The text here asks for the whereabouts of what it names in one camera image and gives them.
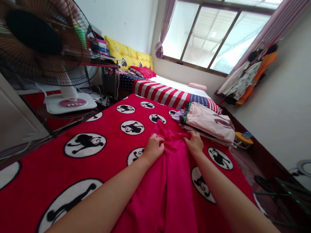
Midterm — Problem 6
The person's left hand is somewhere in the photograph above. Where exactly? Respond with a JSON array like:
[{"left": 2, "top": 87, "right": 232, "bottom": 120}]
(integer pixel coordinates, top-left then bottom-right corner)
[{"left": 144, "top": 133, "right": 166, "bottom": 164}]

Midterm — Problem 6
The person's right hand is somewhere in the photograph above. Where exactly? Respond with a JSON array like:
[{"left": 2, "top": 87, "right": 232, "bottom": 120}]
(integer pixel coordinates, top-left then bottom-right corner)
[{"left": 183, "top": 130, "right": 204, "bottom": 156}]

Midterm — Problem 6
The magenta pink garment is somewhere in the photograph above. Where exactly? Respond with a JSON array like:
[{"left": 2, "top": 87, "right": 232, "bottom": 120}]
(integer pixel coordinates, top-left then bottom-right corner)
[{"left": 110, "top": 119, "right": 220, "bottom": 233}]

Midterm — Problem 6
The stack of folded clothes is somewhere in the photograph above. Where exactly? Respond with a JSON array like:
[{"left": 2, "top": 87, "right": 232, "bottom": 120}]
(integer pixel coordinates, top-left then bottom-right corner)
[{"left": 171, "top": 101, "right": 236, "bottom": 148}]

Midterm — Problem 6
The bed with striped starred cover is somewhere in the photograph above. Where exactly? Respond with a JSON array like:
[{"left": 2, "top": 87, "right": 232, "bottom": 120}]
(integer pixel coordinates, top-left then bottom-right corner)
[{"left": 108, "top": 69, "right": 223, "bottom": 115}]

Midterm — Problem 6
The pink folded cloth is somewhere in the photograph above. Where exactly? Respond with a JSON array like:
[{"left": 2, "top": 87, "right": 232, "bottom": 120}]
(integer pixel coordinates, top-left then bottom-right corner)
[{"left": 188, "top": 82, "right": 208, "bottom": 92}]

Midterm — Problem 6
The red pillow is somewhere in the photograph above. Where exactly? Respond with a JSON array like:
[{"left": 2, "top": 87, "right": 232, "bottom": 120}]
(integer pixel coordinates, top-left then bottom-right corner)
[{"left": 130, "top": 65, "right": 157, "bottom": 79}]

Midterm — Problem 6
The red monkey print blanket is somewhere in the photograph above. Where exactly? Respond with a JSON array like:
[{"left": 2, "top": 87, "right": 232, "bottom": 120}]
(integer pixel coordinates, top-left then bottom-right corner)
[{"left": 0, "top": 94, "right": 268, "bottom": 233}]

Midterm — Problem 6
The yellow stool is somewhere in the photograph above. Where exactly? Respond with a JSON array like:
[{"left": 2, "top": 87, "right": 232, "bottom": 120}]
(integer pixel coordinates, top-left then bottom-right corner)
[{"left": 233, "top": 131, "right": 254, "bottom": 149}]

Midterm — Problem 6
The yellow tufted headboard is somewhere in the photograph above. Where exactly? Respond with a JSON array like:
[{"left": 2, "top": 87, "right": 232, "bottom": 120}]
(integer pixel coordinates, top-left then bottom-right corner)
[{"left": 104, "top": 36, "right": 155, "bottom": 72}]

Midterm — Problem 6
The cluttered dark side table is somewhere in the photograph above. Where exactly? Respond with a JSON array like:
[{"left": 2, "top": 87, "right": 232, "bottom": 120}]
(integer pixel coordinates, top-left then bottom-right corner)
[{"left": 73, "top": 25, "right": 124, "bottom": 107}]

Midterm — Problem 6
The rack of hanging clothes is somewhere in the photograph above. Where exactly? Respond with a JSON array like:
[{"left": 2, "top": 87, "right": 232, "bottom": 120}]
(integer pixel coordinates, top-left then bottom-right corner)
[{"left": 217, "top": 43, "right": 278, "bottom": 106}]

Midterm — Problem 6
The pink striped curtain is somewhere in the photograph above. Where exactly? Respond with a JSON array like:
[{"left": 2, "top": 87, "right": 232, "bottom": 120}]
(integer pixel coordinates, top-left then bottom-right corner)
[
  {"left": 235, "top": 0, "right": 311, "bottom": 73},
  {"left": 155, "top": 0, "right": 177, "bottom": 59}
]

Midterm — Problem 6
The white pink electric fan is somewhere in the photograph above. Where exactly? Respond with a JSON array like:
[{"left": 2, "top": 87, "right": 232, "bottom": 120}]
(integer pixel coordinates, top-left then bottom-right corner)
[{"left": 0, "top": 0, "right": 101, "bottom": 115}]

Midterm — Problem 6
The white round object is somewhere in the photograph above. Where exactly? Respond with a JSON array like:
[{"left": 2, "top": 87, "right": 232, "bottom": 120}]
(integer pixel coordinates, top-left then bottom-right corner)
[{"left": 289, "top": 160, "right": 311, "bottom": 192}]

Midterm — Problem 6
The window with brown frame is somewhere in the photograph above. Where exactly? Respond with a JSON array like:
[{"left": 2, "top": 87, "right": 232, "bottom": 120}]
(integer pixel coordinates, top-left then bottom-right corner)
[{"left": 162, "top": 0, "right": 283, "bottom": 77}]

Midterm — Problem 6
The green metal folding frame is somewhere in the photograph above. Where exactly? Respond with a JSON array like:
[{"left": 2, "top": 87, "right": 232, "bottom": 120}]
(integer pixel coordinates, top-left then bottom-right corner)
[{"left": 252, "top": 164, "right": 311, "bottom": 228}]

